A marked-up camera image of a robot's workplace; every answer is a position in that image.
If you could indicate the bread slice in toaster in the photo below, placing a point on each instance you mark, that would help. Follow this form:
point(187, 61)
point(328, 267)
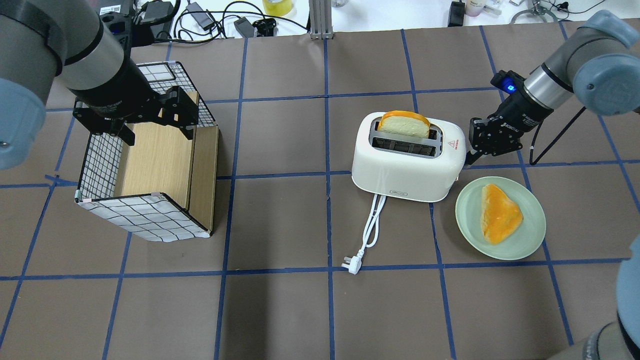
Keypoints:
point(405, 123)

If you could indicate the black power adapter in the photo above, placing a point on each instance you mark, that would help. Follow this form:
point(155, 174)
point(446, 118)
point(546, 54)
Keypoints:
point(204, 19)

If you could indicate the aluminium frame post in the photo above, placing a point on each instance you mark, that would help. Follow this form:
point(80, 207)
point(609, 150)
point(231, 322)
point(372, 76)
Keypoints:
point(320, 15)

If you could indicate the bread slice on plate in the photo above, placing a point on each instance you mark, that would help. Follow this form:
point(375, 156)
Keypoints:
point(500, 216)

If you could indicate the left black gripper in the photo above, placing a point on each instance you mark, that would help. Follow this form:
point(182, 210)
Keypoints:
point(121, 89)

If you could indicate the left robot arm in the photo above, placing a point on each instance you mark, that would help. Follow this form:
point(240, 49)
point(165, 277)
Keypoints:
point(90, 52)

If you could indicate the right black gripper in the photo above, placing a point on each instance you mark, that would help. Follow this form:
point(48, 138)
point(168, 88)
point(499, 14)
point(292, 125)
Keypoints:
point(515, 111)

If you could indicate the white paper cup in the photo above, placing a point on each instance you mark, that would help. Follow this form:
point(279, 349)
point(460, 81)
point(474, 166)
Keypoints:
point(473, 8)

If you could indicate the checkered wire basket wooden shelf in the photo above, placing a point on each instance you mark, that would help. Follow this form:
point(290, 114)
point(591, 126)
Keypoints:
point(162, 188)

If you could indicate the yellow tape roll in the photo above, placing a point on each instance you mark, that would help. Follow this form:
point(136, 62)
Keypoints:
point(277, 8)

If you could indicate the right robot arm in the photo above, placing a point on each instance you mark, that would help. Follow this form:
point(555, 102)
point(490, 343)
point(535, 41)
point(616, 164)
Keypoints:
point(595, 64)

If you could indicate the green plate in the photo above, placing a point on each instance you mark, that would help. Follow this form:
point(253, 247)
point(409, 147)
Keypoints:
point(523, 242)

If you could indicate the white toaster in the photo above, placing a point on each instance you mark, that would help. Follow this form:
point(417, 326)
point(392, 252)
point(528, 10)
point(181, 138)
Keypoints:
point(421, 169)

